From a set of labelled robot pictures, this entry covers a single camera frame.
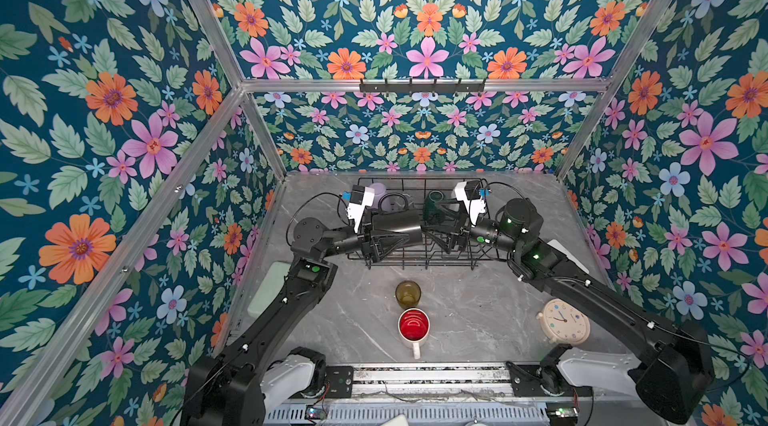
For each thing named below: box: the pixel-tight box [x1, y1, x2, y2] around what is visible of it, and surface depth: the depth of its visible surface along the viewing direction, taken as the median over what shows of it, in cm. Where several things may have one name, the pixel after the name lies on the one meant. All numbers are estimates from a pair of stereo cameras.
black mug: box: [372, 192, 423, 245], surface depth 60 cm
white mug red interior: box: [398, 307, 431, 360], surface depth 77 cm
